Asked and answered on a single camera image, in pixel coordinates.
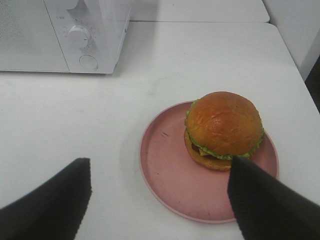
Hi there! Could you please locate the white microwave oven body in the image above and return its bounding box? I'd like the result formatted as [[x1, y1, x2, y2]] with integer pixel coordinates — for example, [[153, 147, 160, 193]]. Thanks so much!
[[0, 0, 133, 75]]

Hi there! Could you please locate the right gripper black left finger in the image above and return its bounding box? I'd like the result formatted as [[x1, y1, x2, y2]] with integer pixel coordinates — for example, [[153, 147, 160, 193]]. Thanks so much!
[[0, 158, 92, 240]]

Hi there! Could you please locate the pink round plate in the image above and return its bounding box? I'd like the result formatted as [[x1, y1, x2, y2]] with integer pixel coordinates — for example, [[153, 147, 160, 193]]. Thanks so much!
[[139, 100, 280, 224]]

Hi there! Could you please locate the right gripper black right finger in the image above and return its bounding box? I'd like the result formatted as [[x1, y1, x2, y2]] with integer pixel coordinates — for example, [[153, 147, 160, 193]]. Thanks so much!
[[227, 156, 320, 240]]

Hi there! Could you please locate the round door release button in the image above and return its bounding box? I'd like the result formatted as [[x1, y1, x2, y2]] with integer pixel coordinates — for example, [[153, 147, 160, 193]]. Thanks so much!
[[79, 55, 98, 70]]

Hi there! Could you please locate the white microwave door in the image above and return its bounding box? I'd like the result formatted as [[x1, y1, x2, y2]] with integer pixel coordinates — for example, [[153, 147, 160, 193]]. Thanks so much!
[[0, 0, 69, 73]]

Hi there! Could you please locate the upper white power knob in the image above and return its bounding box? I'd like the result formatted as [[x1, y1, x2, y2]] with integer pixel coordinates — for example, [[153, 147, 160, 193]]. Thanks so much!
[[61, 0, 79, 10]]

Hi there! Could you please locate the lower white timer knob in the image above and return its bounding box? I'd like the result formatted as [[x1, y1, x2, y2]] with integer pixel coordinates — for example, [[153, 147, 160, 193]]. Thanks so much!
[[67, 25, 91, 49]]

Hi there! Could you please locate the burger with lettuce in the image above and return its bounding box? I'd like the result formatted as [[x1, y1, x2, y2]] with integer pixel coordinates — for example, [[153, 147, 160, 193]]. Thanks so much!
[[184, 91, 265, 171]]

